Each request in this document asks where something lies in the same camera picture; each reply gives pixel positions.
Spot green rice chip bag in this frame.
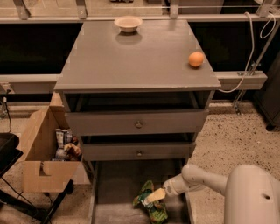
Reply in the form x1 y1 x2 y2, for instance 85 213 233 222
133 180 168 224

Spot white paper bowl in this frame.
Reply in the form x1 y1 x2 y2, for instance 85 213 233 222
114 16 143 33

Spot middle grey drawer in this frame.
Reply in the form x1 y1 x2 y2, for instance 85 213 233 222
81 142 196 161

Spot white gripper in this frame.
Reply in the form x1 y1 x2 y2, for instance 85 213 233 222
144 174 187 205

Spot black stand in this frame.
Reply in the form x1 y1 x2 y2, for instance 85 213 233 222
0 133 74 224

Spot white cable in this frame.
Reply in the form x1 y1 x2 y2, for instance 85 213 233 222
218 11 277 95

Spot cardboard box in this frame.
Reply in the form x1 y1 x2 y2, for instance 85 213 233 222
20 93 88 193

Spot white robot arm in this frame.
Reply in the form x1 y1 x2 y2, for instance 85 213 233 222
143 164 280 224

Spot grey drawer cabinet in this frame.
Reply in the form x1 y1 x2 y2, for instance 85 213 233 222
53 19 221 170

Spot open bottom grey drawer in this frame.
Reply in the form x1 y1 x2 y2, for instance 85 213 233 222
89 159 182 224

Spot snack packets in box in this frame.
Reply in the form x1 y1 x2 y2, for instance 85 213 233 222
54 129 82 161

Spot orange fruit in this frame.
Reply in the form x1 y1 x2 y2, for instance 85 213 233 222
188 52 204 67

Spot top grey drawer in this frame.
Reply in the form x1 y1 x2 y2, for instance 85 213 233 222
65 109 208 136

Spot black cabinet at right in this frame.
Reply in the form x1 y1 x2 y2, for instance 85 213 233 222
254 52 280 131

